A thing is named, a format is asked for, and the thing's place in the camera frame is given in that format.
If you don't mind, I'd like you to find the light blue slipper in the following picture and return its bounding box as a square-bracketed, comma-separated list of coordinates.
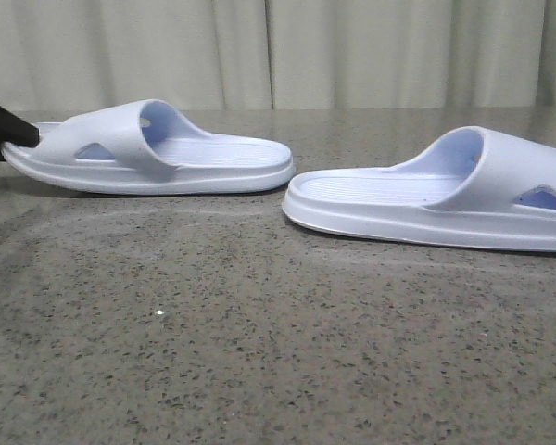
[2, 99, 295, 196]
[283, 126, 556, 251]

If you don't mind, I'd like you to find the pale green curtain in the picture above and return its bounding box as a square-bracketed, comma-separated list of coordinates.
[0, 1, 556, 111]

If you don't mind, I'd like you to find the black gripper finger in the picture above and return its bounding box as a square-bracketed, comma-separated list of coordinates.
[0, 106, 40, 161]

